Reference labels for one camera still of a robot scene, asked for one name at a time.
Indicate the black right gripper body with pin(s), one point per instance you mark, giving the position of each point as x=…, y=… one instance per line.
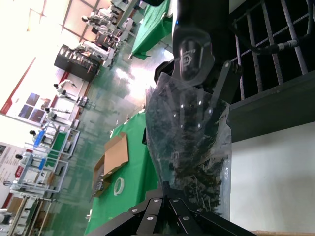
x=189, y=59

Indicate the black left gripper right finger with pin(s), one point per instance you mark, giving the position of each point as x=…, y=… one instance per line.
x=192, y=218

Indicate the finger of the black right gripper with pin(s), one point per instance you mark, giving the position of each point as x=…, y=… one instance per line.
x=224, y=78
x=163, y=72

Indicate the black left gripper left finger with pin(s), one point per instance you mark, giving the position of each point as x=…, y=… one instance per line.
x=142, y=216

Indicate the dark translucent antistatic bag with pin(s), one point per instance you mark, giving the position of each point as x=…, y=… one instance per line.
x=157, y=137

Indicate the black slotted container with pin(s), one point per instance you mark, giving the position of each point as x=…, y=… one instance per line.
x=270, y=115

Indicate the brown cardboard box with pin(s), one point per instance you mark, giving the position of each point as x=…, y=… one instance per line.
x=283, y=233

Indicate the white tape roll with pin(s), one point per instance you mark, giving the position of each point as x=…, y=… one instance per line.
x=115, y=190

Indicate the green tablecloth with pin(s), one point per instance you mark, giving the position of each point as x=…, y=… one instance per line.
x=137, y=177
x=150, y=32

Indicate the flat open cardboard carton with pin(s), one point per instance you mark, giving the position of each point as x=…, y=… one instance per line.
x=116, y=155

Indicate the black shelf cabinet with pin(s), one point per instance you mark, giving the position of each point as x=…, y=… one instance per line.
x=73, y=61

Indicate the person in white coat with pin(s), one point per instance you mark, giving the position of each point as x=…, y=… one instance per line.
x=60, y=89
x=21, y=159
x=34, y=135
x=51, y=114

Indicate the white frame bench green top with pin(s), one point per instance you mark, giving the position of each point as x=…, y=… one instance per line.
x=59, y=142

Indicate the red bordered wall poster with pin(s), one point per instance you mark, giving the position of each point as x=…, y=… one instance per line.
x=32, y=108

